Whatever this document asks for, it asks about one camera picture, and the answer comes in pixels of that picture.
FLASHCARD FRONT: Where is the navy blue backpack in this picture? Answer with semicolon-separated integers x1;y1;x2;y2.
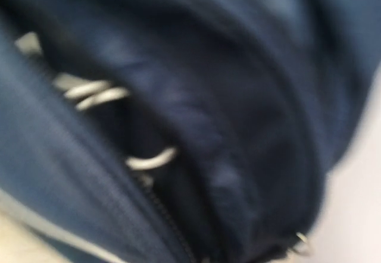
1;0;380;262

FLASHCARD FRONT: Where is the white charger with cable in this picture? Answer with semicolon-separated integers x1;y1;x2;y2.
64;80;177;171

